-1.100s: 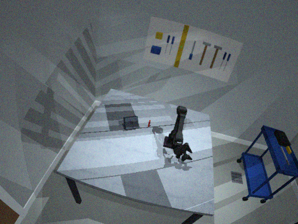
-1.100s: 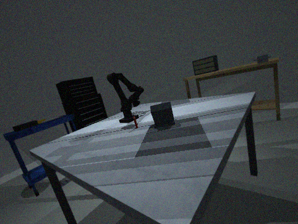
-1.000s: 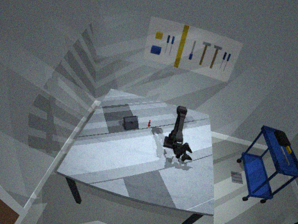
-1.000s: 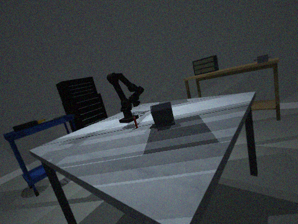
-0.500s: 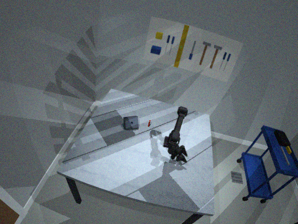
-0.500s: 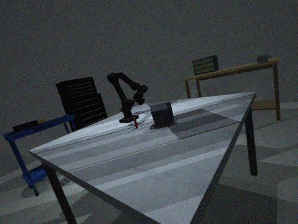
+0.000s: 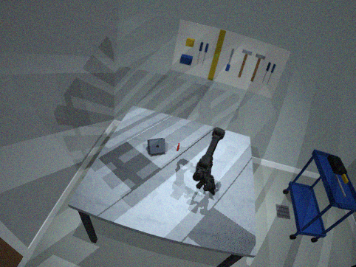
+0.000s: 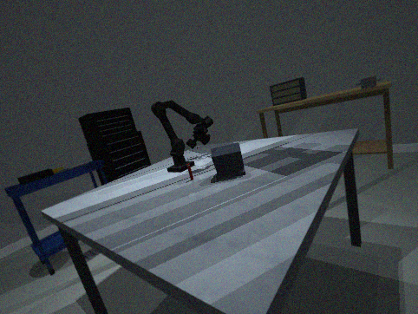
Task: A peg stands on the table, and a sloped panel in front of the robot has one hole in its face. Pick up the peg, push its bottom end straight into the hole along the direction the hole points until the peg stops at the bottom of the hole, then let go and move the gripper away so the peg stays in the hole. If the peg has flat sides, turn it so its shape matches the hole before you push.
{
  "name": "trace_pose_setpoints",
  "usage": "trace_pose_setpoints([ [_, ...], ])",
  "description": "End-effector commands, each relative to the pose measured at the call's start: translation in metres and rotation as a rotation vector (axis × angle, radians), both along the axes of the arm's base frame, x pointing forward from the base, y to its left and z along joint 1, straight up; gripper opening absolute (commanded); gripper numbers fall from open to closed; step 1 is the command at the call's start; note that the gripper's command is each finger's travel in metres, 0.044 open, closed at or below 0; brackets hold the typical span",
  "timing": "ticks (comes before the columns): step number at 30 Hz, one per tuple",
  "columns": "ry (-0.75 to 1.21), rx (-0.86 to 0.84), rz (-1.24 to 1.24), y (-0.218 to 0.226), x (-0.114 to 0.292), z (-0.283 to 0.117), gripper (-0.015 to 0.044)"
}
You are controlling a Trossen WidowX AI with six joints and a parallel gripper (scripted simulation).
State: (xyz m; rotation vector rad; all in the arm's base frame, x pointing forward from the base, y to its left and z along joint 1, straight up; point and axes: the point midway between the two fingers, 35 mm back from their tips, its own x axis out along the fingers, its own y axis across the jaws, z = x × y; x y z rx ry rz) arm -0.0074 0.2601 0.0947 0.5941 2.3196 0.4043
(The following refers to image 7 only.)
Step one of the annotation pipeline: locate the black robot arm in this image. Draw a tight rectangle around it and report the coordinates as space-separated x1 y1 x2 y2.
193 127 226 189

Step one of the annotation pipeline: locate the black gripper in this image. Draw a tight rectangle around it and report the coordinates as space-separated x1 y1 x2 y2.
200 173 216 195

